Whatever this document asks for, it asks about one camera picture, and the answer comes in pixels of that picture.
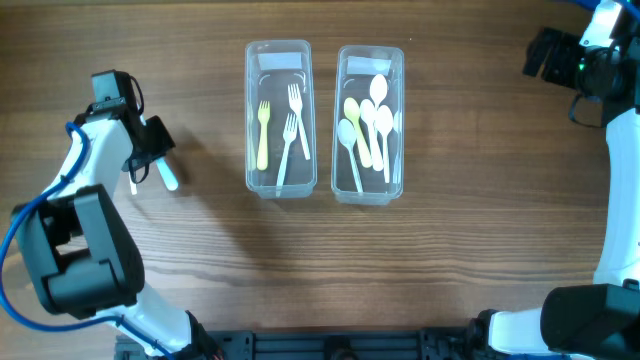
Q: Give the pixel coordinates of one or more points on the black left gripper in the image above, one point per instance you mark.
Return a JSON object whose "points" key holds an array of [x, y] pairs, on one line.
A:
{"points": [[163, 141]]}

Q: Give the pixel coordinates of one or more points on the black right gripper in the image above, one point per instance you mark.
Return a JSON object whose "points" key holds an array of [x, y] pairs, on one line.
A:
{"points": [[565, 46]]}

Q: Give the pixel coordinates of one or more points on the white plastic fork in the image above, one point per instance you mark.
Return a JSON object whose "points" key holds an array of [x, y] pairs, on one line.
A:
{"points": [[296, 105], [133, 187], [167, 175], [289, 135]]}

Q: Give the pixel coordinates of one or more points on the yellow plastic fork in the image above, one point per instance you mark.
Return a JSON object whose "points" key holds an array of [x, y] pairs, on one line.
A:
{"points": [[263, 113]]}

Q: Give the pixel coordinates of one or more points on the white plastic spoon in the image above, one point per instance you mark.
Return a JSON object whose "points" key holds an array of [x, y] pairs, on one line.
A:
{"points": [[368, 114], [378, 90], [384, 125], [347, 138]]}

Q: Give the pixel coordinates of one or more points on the yellow plastic spoon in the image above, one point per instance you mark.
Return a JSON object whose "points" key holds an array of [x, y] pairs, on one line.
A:
{"points": [[352, 113]]}

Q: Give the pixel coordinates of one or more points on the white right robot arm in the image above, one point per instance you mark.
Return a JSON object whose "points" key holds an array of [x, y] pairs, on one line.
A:
{"points": [[600, 320]]}

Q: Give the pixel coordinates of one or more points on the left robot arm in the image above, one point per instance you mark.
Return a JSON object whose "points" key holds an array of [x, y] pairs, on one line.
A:
{"points": [[79, 254]]}

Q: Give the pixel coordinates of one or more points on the clear plastic container left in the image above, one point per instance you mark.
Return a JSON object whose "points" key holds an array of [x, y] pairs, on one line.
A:
{"points": [[270, 67]]}

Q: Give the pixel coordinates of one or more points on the clear plastic container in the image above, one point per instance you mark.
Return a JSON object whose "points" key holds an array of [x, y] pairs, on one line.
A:
{"points": [[356, 67], [270, 67]]}

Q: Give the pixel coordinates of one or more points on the clear plastic container right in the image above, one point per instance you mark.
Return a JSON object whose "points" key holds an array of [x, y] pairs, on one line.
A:
{"points": [[356, 67]]}

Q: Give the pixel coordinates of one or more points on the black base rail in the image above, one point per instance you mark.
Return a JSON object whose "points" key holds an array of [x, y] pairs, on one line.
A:
{"points": [[444, 343]]}

